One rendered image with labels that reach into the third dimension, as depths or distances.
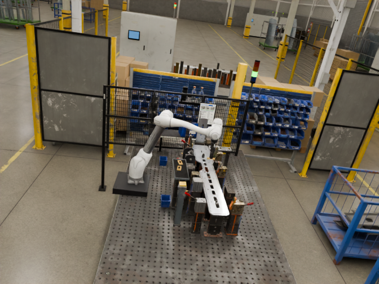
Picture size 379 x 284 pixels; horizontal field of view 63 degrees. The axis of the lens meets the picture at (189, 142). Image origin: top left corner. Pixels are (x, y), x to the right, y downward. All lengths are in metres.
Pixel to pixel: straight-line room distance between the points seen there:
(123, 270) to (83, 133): 3.28
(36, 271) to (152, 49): 7.42
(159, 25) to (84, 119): 5.02
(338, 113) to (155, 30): 5.92
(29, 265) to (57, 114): 2.59
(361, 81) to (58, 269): 5.02
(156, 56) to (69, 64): 4.96
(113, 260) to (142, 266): 0.24
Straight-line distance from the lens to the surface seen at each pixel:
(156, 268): 2.69
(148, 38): 9.73
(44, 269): 3.70
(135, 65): 7.69
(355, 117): 5.96
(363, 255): 4.46
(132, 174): 3.43
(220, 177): 3.48
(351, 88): 5.71
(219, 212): 2.84
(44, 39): 5.24
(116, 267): 2.68
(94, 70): 5.08
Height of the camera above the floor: 2.69
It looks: 25 degrees down
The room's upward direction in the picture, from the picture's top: 9 degrees clockwise
